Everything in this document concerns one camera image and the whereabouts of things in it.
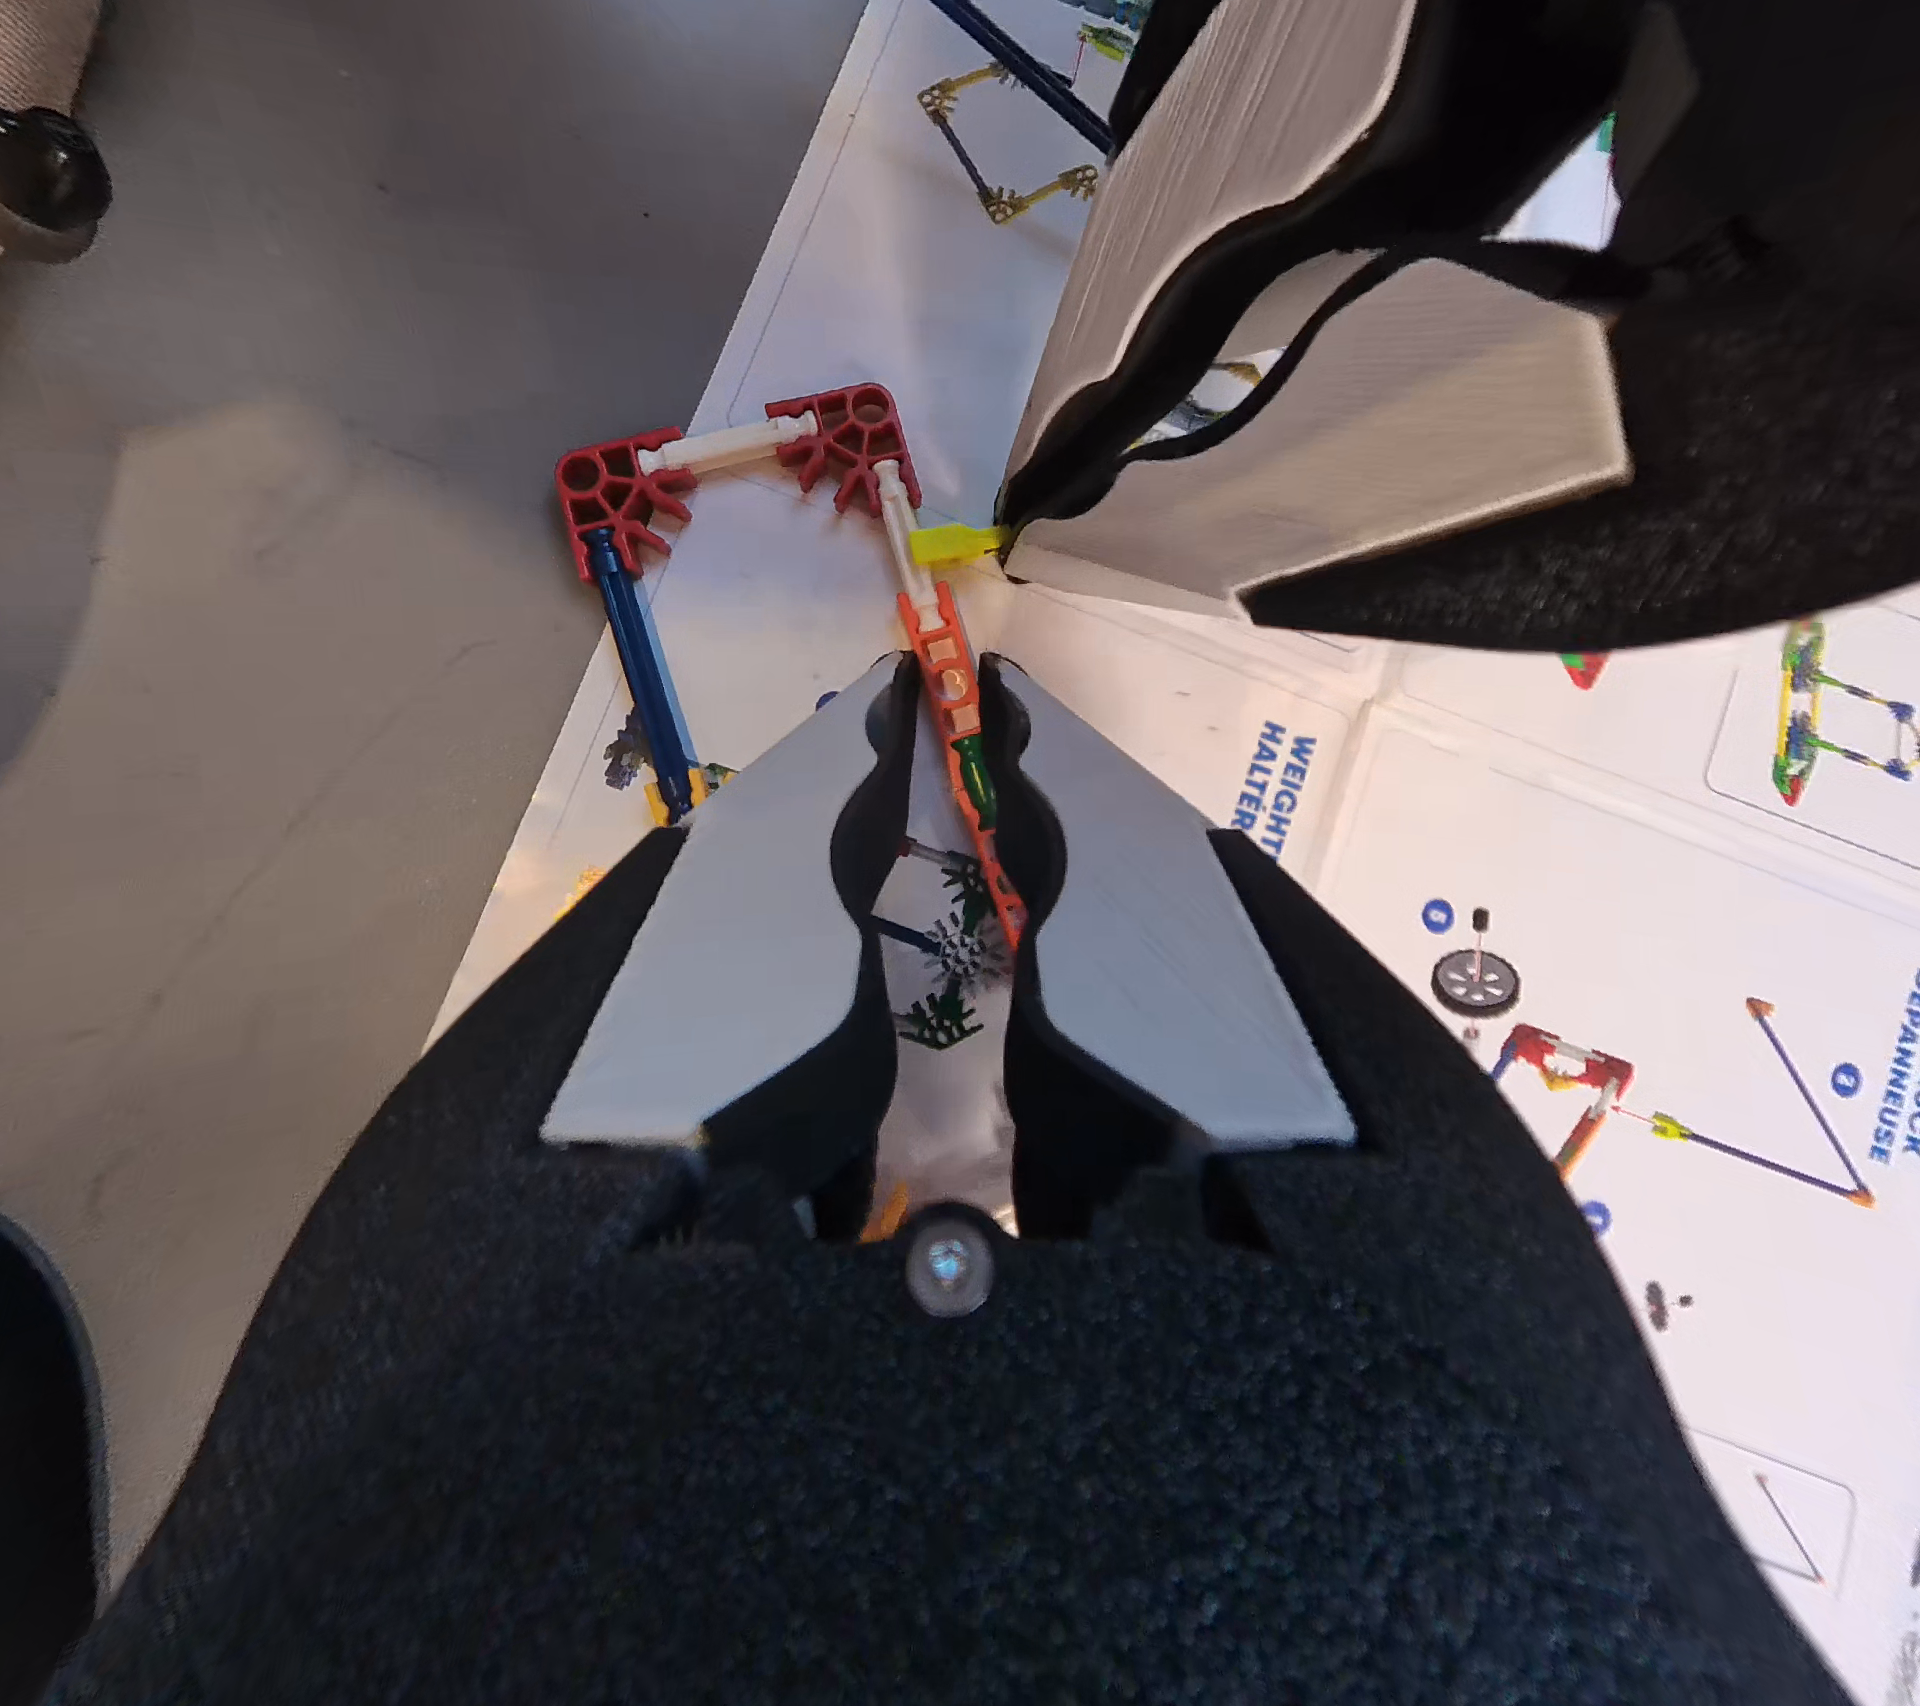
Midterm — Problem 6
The colourful rod connector frame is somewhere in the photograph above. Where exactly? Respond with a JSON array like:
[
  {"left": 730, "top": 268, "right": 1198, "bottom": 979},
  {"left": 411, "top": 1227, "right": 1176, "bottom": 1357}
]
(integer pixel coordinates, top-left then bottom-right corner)
[{"left": 551, "top": 377, "right": 1035, "bottom": 1047}]

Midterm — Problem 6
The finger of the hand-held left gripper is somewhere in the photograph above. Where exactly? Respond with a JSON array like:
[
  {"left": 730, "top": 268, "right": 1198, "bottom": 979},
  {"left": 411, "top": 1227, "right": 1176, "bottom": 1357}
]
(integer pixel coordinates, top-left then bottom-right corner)
[
  {"left": 1016, "top": 238, "right": 1640, "bottom": 615},
  {"left": 998, "top": 0, "right": 1477, "bottom": 528}
]

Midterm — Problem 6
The blue plastic rod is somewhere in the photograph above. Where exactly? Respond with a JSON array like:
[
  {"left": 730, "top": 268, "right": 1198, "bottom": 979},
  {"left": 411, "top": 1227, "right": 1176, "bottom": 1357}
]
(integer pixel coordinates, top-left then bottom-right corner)
[{"left": 870, "top": 0, "right": 1117, "bottom": 163}]

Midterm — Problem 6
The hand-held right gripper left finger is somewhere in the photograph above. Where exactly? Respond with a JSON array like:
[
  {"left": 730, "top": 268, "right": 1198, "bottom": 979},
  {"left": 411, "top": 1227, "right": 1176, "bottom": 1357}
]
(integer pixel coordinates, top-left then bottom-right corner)
[{"left": 541, "top": 655, "right": 922, "bottom": 1223}]

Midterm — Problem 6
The white building instruction sheet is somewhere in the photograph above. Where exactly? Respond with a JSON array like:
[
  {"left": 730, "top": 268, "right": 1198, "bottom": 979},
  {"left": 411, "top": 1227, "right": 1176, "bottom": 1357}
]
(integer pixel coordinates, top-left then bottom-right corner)
[{"left": 421, "top": 0, "right": 1920, "bottom": 1706}]

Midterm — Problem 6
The black drawstring cord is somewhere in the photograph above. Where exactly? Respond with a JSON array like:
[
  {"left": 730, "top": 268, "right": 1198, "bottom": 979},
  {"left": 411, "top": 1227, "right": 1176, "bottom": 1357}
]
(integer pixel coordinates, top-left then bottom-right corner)
[{"left": 0, "top": 107, "right": 112, "bottom": 244}]

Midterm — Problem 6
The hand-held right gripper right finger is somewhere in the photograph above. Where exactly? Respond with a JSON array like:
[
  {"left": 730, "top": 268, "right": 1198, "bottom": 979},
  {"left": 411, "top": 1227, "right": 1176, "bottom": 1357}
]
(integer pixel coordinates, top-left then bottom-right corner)
[{"left": 967, "top": 655, "right": 1358, "bottom": 1227}]

